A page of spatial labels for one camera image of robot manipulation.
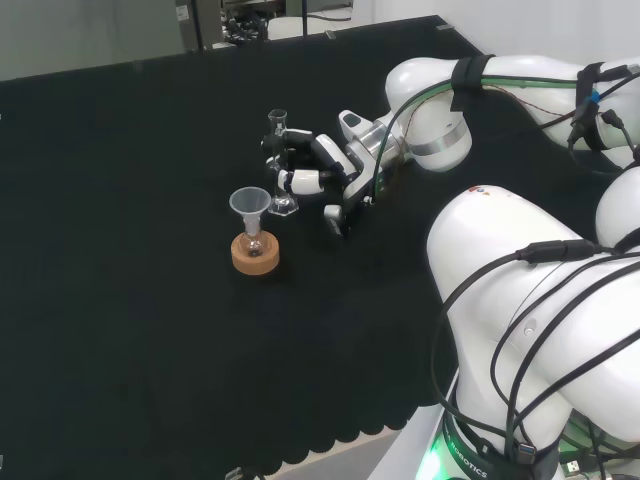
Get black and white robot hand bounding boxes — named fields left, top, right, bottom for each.
left=260, top=128, right=389, bottom=239

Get clear glass graduated cylinder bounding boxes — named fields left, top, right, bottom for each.
left=266, top=108, right=300, bottom=217

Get translucent plastic funnel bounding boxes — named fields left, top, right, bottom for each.
left=228, top=186, right=273, bottom=236

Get small round-bottom glass flask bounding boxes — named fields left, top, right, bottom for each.
left=238, top=224, right=266, bottom=259

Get grey cabinet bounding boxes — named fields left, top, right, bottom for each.
left=173, top=0, right=224, bottom=52

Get black bench cloth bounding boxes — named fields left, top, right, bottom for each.
left=0, top=14, right=640, bottom=475

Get white mounting plate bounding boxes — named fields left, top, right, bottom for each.
left=367, top=399, right=451, bottom=480

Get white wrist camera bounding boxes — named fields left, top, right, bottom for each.
left=338, top=110, right=374, bottom=146

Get cork ring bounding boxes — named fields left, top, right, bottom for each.
left=230, top=230, right=281, bottom=276

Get tangled black cables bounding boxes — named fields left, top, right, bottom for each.
left=222, top=9, right=270, bottom=44

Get green cable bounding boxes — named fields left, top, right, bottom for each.
left=372, top=73, right=640, bottom=197

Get black cable with inline connector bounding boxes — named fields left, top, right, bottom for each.
left=430, top=239, right=640, bottom=416

